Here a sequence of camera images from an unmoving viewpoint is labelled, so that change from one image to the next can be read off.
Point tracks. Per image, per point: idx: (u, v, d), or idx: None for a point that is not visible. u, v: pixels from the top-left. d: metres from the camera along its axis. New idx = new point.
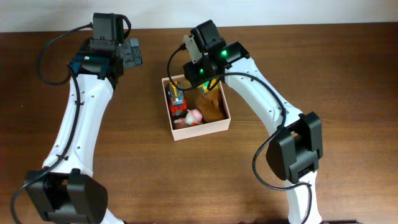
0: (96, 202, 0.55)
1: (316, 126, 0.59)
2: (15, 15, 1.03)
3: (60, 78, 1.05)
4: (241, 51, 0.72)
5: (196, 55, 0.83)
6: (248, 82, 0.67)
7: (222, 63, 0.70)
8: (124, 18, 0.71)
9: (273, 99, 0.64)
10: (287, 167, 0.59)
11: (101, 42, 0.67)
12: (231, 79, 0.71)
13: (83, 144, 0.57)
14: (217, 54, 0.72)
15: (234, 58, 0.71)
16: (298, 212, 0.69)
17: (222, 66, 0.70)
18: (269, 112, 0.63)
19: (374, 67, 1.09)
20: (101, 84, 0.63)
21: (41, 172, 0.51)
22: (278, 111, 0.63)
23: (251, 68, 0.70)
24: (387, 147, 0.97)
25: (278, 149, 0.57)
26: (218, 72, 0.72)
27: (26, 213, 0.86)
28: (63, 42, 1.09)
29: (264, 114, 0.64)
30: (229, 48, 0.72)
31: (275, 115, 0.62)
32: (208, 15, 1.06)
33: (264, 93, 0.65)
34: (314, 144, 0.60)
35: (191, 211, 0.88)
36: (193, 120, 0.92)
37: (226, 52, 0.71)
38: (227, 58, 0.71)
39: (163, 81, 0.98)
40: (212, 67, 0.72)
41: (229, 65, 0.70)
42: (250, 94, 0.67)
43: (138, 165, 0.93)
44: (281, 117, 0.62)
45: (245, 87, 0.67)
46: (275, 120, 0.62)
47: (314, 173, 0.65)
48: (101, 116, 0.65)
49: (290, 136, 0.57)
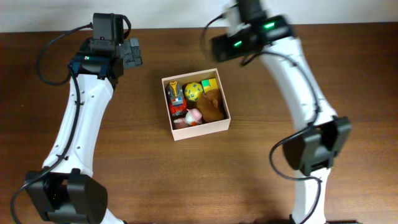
0: (96, 202, 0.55)
1: (346, 132, 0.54)
2: (15, 15, 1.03)
3: (60, 78, 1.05)
4: (287, 28, 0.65)
5: (234, 25, 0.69)
6: (288, 67, 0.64)
7: (265, 38, 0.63)
8: (124, 17, 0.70)
9: (311, 94, 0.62)
10: (303, 162, 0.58)
11: (101, 42, 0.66)
12: (269, 58, 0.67)
13: (83, 144, 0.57)
14: (262, 25, 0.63)
15: (278, 33, 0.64)
16: (302, 207, 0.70)
17: (265, 43, 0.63)
18: (303, 106, 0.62)
19: (374, 66, 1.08)
20: (101, 84, 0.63)
21: (41, 172, 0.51)
22: (311, 107, 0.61)
23: (295, 51, 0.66)
24: (387, 147, 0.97)
25: (301, 145, 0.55)
26: (259, 47, 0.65)
27: (26, 213, 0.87)
28: (63, 42, 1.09)
29: (296, 106, 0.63)
30: (275, 20, 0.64)
31: (308, 110, 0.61)
32: (209, 14, 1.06)
33: (302, 83, 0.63)
34: (337, 147, 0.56)
35: (191, 211, 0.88)
36: (193, 119, 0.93)
37: (272, 26, 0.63)
38: (271, 32, 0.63)
39: (163, 81, 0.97)
40: (254, 38, 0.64)
41: (271, 42, 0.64)
42: (286, 79, 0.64)
43: (138, 165, 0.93)
44: (313, 115, 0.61)
45: (283, 71, 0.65)
46: (306, 115, 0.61)
47: (328, 170, 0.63)
48: (101, 116, 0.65)
49: (316, 135, 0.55)
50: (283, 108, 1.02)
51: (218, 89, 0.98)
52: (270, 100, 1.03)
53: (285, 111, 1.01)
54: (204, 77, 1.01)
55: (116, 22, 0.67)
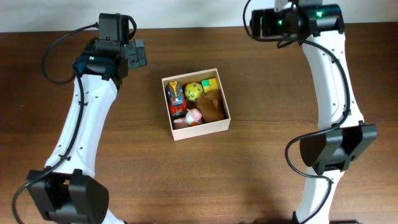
0: (96, 201, 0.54)
1: (369, 138, 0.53)
2: (16, 15, 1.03)
3: (61, 78, 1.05)
4: (339, 20, 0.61)
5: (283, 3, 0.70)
6: (328, 62, 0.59)
7: (311, 26, 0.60)
8: (131, 18, 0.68)
9: (345, 95, 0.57)
10: (318, 160, 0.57)
11: (106, 42, 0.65)
12: (310, 49, 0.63)
13: (86, 144, 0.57)
14: (311, 14, 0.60)
15: (324, 23, 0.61)
16: (310, 206, 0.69)
17: (309, 32, 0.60)
18: (333, 105, 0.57)
19: (375, 66, 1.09)
20: (106, 84, 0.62)
21: (43, 172, 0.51)
22: (341, 108, 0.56)
23: (340, 46, 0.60)
24: (387, 147, 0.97)
25: (321, 144, 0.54)
26: (301, 35, 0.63)
27: (26, 213, 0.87)
28: (64, 42, 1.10)
29: (326, 104, 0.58)
30: (324, 9, 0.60)
31: (337, 111, 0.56)
32: (210, 13, 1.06)
33: (337, 82, 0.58)
34: (355, 150, 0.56)
35: (191, 211, 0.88)
36: (193, 119, 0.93)
37: (321, 15, 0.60)
38: (318, 22, 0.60)
39: (163, 81, 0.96)
40: (298, 25, 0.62)
41: (318, 31, 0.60)
42: (322, 74, 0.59)
43: (138, 165, 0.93)
44: (341, 117, 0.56)
45: (322, 65, 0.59)
46: (334, 116, 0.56)
47: (341, 173, 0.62)
48: (105, 116, 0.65)
49: (339, 137, 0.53)
50: (283, 108, 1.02)
51: (218, 89, 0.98)
52: (270, 101, 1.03)
53: (285, 111, 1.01)
54: (204, 77, 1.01)
55: (122, 23, 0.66)
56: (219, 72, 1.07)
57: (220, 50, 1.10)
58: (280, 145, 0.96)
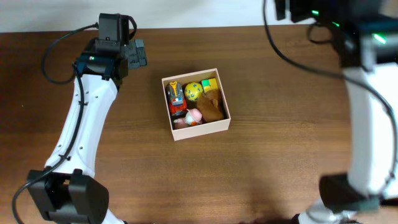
0: (96, 202, 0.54)
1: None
2: (16, 15, 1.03)
3: (61, 78, 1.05)
4: None
5: None
6: (377, 107, 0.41)
7: (368, 55, 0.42)
8: (131, 18, 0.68)
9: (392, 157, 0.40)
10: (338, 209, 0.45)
11: (106, 42, 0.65)
12: (355, 83, 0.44)
13: (86, 144, 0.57)
14: (370, 36, 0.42)
15: (387, 48, 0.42)
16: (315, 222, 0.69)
17: (364, 63, 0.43)
18: (373, 170, 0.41)
19: None
20: (106, 84, 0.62)
21: (43, 172, 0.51)
22: (387, 174, 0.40)
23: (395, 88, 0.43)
24: None
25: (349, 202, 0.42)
26: (340, 57, 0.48)
27: (26, 213, 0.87)
28: (64, 42, 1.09)
29: (363, 162, 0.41)
30: (390, 26, 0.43)
31: (380, 177, 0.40)
32: (209, 13, 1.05)
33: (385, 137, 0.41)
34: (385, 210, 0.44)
35: (191, 211, 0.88)
36: (193, 120, 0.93)
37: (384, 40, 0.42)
38: (379, 47, 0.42)
39: (163, 81, 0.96)
40: (346, 48, 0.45)
41: (372, 64, 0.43)
42: (365, 124, 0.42)
43: (139, 165, 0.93)
44: (384, 186, 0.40)
45: (366, 111, 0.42)
46: (373, 183, 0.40)
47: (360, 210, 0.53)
48: (105, 116, 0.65)
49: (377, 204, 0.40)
50: (283, 108, 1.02)
51: (218, 89, 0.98)
52: (270, 101, 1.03)
53: (285, 111, 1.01)
54: (204, 77, 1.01)
55: (122, 23, 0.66)
56: (219, 71, 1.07)
57: (220, 50, 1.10)
58: (280, 145, 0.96)
